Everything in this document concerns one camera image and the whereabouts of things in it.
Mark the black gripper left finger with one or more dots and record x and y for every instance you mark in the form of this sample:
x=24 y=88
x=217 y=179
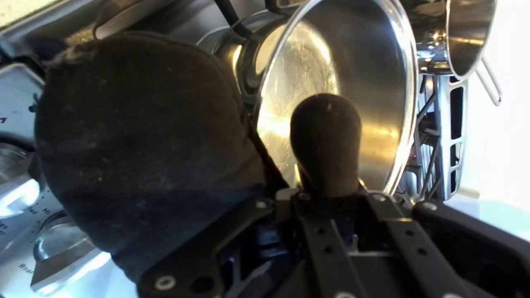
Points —
x=194 y=268

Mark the small steel saucepan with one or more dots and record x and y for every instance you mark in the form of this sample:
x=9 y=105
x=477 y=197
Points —
x=451 y=37

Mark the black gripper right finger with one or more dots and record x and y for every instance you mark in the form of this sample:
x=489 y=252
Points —
x=489 y=259

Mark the large steel pan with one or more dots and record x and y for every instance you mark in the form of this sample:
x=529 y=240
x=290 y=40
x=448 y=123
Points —
x=360 y=50

